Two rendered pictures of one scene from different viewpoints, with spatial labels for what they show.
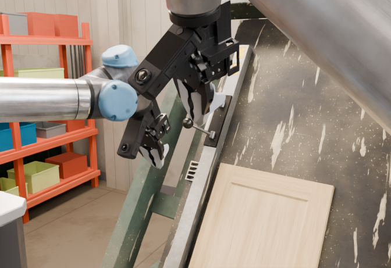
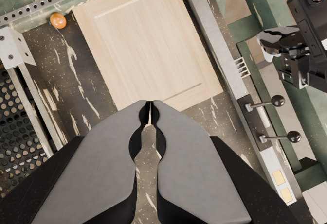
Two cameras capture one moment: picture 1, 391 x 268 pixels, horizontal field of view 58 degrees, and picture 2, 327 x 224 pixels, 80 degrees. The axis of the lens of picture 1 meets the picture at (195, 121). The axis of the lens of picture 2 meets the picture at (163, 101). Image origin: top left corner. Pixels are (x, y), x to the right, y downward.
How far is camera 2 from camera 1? 0.52 m
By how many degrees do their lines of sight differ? 35
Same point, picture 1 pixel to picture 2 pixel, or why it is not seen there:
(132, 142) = (309, 12)
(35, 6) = not seen: outside the picture
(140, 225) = not seen: outside the picture
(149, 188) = (268, 26)
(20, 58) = not seen: outside the picture
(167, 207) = (241, 27)
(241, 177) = (197, 93)
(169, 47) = not seen: outside the picture
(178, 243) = (203, 9)
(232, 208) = (185, 66)
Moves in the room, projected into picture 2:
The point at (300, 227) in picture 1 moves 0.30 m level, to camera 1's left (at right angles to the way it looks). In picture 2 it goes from (130, 92) to (189, 25)
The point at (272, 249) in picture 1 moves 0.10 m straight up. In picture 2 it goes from (136, 63) to (145, 83)
